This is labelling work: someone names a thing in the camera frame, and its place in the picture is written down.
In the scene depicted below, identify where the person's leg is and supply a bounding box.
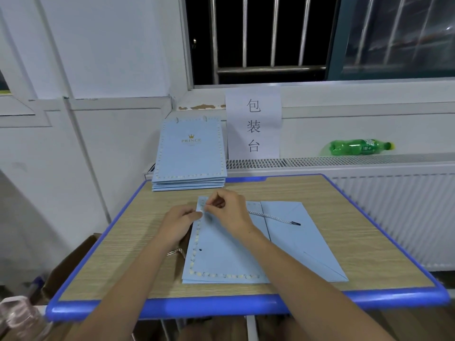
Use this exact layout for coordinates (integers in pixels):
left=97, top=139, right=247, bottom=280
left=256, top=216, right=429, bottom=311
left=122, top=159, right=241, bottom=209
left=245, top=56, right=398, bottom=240
left=178, top=322, right=246, bottom=341

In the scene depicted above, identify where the person's left forearm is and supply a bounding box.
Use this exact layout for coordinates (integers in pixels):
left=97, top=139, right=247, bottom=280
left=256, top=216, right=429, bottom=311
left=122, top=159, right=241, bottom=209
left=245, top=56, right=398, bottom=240
left=64, top=241, right=175, bottom=341

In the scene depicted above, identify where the blue-edged wooden desk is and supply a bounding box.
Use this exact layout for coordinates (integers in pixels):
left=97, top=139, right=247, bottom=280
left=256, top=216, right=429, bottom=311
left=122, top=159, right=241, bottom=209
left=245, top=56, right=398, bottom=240
left=46, top=174, right=450, bottom=323

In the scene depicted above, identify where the brown cardboard box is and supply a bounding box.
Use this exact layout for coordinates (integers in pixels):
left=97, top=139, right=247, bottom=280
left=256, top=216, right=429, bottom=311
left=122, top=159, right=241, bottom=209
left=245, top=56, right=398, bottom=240
left=41, top=234, right=100, bottom=299

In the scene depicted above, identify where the person's right forearm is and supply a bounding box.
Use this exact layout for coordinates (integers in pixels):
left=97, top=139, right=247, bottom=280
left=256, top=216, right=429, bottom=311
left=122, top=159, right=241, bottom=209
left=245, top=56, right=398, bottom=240
left=242, top=227, right=395, bottom=341

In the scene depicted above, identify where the metal window grille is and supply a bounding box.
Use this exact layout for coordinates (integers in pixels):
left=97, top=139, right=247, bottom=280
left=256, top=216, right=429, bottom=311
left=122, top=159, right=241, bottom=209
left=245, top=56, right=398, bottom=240
left=183, top=0, right=335, bottom=86

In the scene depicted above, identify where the person's right hand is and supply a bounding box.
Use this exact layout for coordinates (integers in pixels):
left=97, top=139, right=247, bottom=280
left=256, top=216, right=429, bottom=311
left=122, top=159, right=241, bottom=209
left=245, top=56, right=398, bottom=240
left=204, top=188, right=260, bottom=239

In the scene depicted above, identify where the pink water bottle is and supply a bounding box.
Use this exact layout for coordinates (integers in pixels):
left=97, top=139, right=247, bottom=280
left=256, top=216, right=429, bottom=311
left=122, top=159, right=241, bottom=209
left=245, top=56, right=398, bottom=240
left=0, top=295, right=51, bottom=341

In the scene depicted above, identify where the person's left hand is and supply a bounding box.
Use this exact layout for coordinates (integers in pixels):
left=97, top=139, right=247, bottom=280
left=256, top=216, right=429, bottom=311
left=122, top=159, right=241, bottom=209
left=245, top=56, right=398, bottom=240
left=153, top=204, right=203, bottom=253

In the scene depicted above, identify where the teal framed sliding window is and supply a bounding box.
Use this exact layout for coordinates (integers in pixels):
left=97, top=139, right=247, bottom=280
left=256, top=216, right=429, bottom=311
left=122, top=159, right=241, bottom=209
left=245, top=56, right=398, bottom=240
left=327, top=0, right=455, bottom=81

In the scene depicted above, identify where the stack of finished blue bags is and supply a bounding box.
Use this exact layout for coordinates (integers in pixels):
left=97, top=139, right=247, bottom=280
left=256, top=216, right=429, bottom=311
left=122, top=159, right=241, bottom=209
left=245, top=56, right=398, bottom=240
left=152, top=181, right=228, bottom=189

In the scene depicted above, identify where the white framed window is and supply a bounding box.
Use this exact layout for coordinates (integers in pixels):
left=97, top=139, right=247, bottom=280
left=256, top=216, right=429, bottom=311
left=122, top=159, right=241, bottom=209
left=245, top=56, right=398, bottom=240
left=0, top=67, right=51, bottom=128

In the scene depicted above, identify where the green plastic bottle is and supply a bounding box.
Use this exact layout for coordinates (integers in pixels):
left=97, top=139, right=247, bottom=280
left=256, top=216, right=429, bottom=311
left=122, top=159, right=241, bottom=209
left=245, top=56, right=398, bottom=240
left=328, top=139, right=394, bottom=156

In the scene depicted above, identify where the white paper sign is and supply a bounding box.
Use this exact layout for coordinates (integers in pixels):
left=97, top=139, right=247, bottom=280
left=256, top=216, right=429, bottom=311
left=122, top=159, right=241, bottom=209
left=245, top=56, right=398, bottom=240
left=225, top=87, right=283, bottom=161

